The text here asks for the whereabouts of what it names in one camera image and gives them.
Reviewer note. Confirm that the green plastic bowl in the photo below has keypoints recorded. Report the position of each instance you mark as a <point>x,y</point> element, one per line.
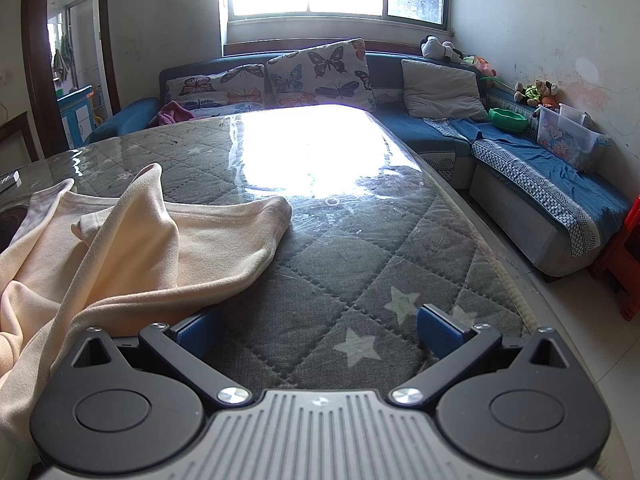
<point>507,119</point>

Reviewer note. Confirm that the brown teddy bear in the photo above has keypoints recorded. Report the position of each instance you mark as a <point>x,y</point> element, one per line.
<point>549,91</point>

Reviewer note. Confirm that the blue corner sofa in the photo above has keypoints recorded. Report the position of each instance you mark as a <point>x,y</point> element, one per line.
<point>400,130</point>

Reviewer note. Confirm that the grey plain cushion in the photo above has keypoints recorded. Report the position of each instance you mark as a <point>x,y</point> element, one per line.
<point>440,90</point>

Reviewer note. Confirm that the blue cabinet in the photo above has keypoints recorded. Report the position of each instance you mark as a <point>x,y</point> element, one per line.
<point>75,115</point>

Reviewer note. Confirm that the blue patterned sofa cover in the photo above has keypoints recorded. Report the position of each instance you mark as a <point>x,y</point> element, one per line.
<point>525,160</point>

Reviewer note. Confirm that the green plush toy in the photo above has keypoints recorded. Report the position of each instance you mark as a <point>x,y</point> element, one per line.
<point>531,92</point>

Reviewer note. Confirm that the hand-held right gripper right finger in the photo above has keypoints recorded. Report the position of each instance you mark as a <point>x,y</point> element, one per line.
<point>432,331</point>

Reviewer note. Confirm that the long butterfly print cushion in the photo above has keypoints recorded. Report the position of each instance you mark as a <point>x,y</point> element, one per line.
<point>210,85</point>

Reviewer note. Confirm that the large butterfly print cushion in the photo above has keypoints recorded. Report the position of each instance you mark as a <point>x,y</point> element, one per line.
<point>320,72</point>

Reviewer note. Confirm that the dark wooden chair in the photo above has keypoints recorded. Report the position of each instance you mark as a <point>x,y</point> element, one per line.
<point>15,135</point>

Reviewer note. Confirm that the colourful plush toy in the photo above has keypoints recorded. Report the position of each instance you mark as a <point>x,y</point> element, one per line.
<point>482,65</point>

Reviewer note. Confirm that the grey remote control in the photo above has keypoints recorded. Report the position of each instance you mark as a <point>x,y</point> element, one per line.
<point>7,180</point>

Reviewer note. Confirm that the dark round table inset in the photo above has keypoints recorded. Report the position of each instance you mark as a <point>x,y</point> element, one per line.
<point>10,222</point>

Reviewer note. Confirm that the hanging clothes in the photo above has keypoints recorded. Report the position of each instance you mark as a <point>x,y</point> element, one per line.
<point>61,57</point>

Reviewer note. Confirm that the pink cloth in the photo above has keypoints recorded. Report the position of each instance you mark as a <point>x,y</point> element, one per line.
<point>172,112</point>

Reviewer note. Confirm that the red plastic stool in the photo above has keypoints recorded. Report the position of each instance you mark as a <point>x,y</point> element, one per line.
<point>620,260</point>

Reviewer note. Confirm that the cream shirt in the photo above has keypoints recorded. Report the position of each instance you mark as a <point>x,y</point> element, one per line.
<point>125,240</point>

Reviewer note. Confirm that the grey quilted star table cover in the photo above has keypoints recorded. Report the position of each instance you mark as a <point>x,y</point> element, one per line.
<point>325,270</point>

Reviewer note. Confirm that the dark wooden door frame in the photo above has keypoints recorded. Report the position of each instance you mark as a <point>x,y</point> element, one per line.
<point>37,60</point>

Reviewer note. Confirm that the plush panda toy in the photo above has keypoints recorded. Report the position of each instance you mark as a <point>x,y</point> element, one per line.
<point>432,47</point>

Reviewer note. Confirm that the flat butterfly print cushion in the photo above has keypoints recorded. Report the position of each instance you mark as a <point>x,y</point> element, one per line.
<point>235,108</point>

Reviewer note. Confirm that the clear plastic storage box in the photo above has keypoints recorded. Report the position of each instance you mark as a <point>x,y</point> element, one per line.
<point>570,137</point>

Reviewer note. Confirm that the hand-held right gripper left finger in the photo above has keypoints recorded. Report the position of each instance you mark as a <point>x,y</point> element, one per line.
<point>200,334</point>

